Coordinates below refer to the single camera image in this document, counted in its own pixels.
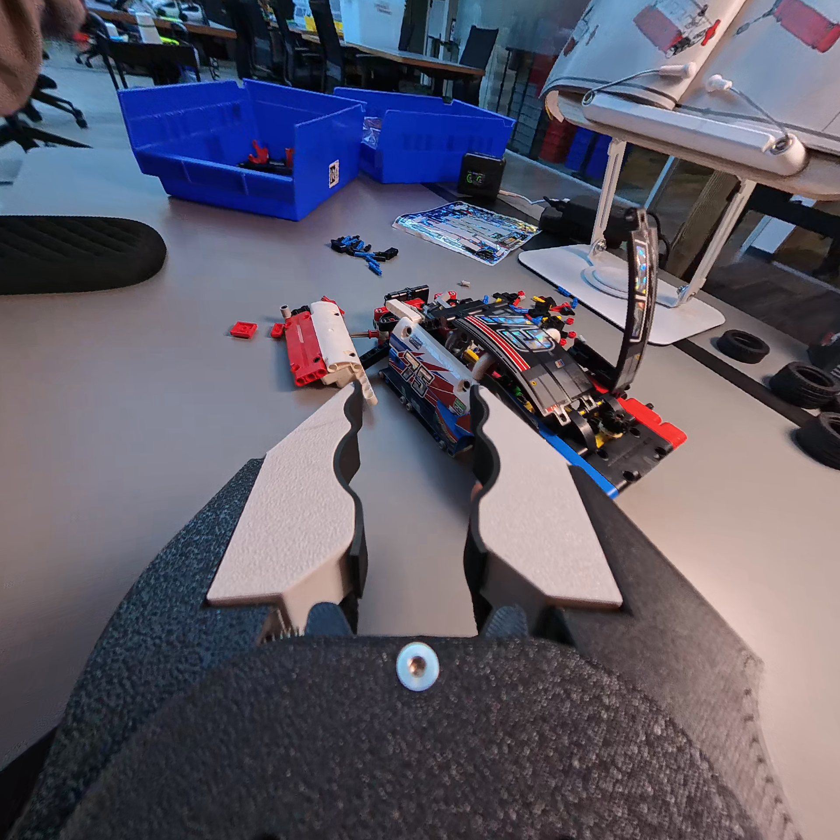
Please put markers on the red square lego plate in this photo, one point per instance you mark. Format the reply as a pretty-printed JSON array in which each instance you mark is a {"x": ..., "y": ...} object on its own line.
[{"x": 244, "y": 329}]

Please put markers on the blue white lego race car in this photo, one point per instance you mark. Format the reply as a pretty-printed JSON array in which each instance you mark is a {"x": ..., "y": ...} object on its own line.
[{"x": 426, "y": 374}]

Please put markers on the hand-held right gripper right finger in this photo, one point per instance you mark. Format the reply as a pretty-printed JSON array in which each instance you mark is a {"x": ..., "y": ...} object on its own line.
[{"x": 544, "y": 525}]

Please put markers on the large blue storage bin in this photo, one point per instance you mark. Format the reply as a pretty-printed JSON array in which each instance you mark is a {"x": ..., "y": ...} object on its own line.
[{"x": 197, "y": 144}]

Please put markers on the black office chair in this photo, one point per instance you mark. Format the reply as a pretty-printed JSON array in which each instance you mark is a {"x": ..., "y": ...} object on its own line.
[
  {"x": 52, "y": 105},
  {"x": 325, "y": 33},
  {"x": 479, "y": 46}
]

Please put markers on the black padded armrest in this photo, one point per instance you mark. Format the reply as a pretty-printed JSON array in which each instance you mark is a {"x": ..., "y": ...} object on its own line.
[{"x": 65, "y": 253}]

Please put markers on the white and red lego assembly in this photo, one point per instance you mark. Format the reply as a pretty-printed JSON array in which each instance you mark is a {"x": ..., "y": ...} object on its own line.
[{"x": 328, "y": 341}]

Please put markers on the person's left forearm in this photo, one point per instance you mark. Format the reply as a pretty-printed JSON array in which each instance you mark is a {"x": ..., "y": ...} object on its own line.
[{"x": 19, "y": 52}]

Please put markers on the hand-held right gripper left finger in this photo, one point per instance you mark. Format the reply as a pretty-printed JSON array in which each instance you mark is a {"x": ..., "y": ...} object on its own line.
[{"x": 295, "y": 525}]

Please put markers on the black power adapter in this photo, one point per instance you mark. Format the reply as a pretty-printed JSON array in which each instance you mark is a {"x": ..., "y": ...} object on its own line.
[{"x": 581, "y": 216}]

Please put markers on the long wooden office desk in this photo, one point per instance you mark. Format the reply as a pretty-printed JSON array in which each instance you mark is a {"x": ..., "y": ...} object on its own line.
[
  {"x": 164, "y": 26},
  {"x": 407, "y": 59}
]

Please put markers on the red lego parts in bin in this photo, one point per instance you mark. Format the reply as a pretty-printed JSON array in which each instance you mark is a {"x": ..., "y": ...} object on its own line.
[{"x": 269, "y": 156}]

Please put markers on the stack of coloured storage bins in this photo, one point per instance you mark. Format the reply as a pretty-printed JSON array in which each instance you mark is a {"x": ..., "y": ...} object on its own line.
[{"x": 558, "y": 141}]

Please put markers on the black power bank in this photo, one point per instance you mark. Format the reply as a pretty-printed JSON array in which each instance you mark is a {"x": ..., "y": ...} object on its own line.
[{"x": 481, "y": 176}]

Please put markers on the pile of blue black pins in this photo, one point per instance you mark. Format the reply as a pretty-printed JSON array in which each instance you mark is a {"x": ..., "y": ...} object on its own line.
[{"x": 361, "y": 249}]

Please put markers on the printed instruction booklet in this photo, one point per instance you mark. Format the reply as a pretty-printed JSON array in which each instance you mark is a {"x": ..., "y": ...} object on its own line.
[{"x": 466, "y": 229}]

